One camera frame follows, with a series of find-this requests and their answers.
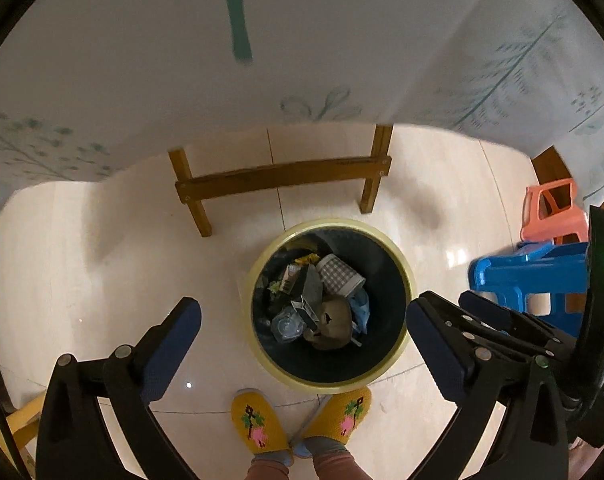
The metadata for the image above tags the brown pulp cup tray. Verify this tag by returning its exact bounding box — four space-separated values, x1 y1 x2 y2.
303 297 353 350

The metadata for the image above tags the checkered paper cup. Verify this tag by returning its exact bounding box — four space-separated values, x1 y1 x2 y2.
316 254 366 297

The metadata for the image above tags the yellow-rimmed black trash bin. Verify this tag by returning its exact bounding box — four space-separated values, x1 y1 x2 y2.
242 219 416 393

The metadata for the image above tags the blue plastic stool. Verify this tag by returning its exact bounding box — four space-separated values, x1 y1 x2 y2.
469 240 588 337

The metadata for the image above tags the right yellow slipper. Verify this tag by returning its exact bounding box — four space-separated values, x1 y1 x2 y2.
291 387 372 458

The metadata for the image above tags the yellow slipper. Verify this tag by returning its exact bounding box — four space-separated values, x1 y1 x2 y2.
291 387 372 458
230 389 293 467

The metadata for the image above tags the pink plastic stool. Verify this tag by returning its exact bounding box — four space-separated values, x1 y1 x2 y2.
520 178 589 243

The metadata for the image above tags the left yellow slipper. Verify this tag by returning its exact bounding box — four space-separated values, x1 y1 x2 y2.
230 389 293 467

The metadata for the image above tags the tree-patterned tablecloth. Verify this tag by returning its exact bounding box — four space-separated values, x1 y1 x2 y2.
0 0 604 210

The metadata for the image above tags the wooden table leg frame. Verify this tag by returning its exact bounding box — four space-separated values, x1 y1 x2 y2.
168 125 394 237

